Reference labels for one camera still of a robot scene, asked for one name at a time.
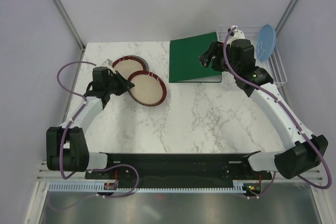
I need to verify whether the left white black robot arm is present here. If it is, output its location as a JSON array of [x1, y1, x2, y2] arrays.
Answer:
[[46, 67, 135, 178]]

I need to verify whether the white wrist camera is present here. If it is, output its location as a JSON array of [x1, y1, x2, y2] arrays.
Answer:
[[228, 25, 245, 41], [101, 59, 116, 73]]

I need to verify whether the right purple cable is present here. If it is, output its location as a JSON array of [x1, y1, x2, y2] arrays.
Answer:
[[223, 26, 332, 189]]

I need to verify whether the red rimmed beige plate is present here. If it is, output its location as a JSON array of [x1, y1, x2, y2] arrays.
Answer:
[[113, 60, 143, 79]]

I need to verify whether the purple cable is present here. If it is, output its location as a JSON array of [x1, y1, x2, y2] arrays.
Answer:
[[223, 26, 332, 189], [46, 61, 98, 212]]

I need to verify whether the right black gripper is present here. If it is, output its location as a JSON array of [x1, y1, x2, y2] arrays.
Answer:
[[198, 39, 240, 76]]

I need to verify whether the white wire dish rack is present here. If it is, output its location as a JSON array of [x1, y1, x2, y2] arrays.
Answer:
[[216, 25, 287, 91]]

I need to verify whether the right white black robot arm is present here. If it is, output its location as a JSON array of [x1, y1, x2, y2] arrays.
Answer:
[[198, 39, 328, 179]]

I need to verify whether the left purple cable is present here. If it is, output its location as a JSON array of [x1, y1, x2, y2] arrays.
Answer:
[[46, 61, 98, 212]]

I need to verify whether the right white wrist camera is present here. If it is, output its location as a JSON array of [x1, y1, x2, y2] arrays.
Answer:
[[228, 25, 245, 41]]

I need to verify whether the grey-green ceramic plate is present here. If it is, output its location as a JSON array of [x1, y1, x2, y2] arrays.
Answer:
[[112, 55, 149, 71]]

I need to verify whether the light blue plastic plate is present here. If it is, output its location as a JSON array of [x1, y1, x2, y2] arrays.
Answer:
[[256, 25, 276, 62]]

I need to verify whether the green ring binder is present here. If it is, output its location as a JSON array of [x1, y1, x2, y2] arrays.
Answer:
[[169, 32, 222, 83]]

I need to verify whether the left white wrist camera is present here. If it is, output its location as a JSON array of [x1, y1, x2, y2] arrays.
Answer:
[[101, 59, 116, 73]]

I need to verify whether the white slotted cable duct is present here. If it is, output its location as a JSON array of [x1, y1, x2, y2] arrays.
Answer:
[[48, 181, 260, 194]]

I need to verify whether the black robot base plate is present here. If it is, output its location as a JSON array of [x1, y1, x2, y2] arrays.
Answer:
[[85, 153, 272, 188]]

